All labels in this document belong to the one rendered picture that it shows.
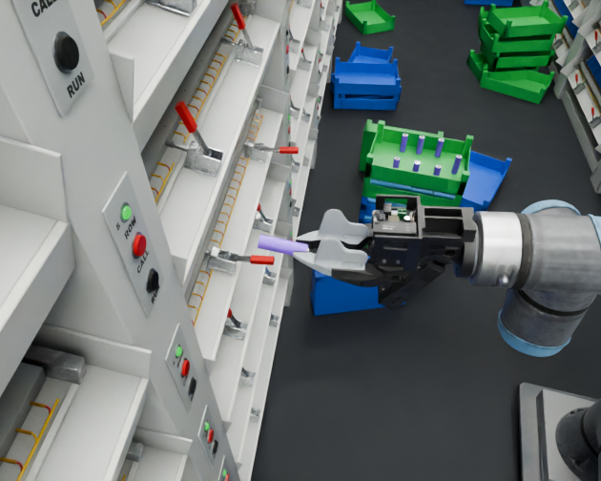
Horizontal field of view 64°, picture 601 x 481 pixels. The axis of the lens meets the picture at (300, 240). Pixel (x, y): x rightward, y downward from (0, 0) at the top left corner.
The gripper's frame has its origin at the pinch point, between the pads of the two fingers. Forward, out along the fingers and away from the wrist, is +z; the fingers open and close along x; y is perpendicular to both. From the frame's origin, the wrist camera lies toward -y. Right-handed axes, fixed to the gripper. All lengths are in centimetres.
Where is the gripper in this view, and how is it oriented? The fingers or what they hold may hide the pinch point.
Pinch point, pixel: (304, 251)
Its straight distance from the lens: 61.9
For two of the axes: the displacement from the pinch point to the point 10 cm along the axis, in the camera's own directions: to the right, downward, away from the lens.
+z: -9.9, -0.5, 1.4
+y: -0.7, -6.8, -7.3
